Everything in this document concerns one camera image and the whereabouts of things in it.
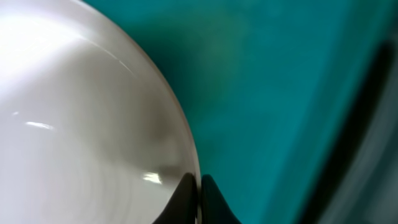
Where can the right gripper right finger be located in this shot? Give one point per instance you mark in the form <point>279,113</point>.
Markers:
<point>214,208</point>

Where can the teal serving tray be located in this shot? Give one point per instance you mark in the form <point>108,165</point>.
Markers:
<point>266,85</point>

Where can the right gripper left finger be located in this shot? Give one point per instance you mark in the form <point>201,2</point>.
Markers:
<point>182,206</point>

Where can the large pink plate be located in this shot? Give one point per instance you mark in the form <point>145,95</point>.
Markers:
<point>90,130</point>

